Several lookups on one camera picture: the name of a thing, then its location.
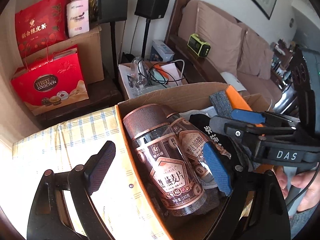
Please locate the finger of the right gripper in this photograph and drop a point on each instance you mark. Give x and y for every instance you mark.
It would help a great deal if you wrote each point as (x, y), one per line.
(265, 118)
(251, 133)

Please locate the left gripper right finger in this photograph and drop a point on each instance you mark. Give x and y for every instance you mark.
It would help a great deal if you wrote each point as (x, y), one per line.
(255, 207)

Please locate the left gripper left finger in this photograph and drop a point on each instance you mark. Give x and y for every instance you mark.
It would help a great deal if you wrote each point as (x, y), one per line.
(49, 217)

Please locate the grey sock white logo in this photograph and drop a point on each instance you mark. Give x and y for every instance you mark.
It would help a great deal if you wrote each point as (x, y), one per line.
(221, 104)

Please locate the brown oat jar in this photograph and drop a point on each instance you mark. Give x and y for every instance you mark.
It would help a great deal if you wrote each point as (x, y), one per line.
(170, 171)
(192, 141)

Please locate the black sock white characters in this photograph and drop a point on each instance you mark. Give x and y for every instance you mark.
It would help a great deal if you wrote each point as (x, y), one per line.
(229, 145)

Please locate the grey sweater forearm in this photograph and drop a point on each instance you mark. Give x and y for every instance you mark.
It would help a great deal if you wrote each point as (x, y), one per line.
(299, 220)

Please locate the right hand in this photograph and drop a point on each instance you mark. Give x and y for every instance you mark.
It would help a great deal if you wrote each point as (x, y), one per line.
(301, 181)

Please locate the white mesh cloth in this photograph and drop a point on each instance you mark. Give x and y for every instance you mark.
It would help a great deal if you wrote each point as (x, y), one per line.
(209, 111)

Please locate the orange cardboard box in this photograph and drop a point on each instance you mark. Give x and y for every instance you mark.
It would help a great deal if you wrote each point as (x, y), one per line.
(181, 99)

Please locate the yellow checked cloth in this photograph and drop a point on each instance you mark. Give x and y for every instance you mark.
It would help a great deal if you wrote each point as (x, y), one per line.
(120, 201)

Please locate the beige sofa cushion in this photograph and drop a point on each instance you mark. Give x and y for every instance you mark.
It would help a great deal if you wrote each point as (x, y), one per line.
(237, 52)

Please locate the green portable radio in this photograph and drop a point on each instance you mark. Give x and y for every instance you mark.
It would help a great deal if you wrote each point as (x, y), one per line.
(200, 47)

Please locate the blue white small box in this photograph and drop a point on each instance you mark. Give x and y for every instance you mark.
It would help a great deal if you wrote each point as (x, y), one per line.
(160, 52)

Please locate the red Ferrero gift bag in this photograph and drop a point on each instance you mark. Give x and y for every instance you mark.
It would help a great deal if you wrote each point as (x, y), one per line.
(52, 82)

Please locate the black speaker right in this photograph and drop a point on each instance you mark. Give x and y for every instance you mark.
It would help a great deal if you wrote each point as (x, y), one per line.
(151, 9)

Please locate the black speaker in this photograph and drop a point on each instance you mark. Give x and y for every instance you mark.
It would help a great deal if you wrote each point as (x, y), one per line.
(112, 10)
(151, 9)

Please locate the brown cardboard box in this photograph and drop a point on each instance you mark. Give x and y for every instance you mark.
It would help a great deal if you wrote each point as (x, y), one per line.
(89, 50)

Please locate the black speaker left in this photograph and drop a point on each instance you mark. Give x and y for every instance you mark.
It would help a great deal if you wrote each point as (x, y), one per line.
(112, 10)

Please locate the white health product pack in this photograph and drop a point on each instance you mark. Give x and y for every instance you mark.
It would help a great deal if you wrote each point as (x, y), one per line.
(77, 17)

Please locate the dark red tea bag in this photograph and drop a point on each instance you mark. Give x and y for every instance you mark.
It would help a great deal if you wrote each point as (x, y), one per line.
(40, 25)

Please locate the open box with cables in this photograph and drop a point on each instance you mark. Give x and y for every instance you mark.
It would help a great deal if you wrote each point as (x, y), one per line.
(141, 76)

